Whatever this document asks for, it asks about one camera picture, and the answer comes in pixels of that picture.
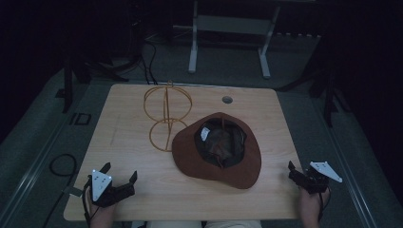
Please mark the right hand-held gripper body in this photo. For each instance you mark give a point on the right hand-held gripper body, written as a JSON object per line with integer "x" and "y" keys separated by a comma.
{"x": 324, "y": 169}

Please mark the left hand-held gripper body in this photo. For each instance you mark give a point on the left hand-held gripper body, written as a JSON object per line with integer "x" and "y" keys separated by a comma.
{"x": 100, "y": 185}

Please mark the brown wide-brim hat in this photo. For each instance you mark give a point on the brown wide-brim hat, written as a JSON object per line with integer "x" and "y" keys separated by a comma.
{"x": 187, "y": 158}

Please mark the person's left hand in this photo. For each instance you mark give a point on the person's left hand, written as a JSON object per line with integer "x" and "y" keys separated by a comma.
{"x": 103, "y": 212}

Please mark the person's right hand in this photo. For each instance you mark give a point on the person's right hand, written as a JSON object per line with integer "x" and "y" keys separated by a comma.
{"x": 310, "y": 204}

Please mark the black metal stand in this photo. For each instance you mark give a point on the black metal stand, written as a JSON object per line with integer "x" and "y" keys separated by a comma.
{"x": 329, "y": 104}
{"x": 67, "y": 88}

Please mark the white metal table frame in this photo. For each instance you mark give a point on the white metal table frame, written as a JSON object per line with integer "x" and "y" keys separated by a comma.
{"x": 234, "y": 24}

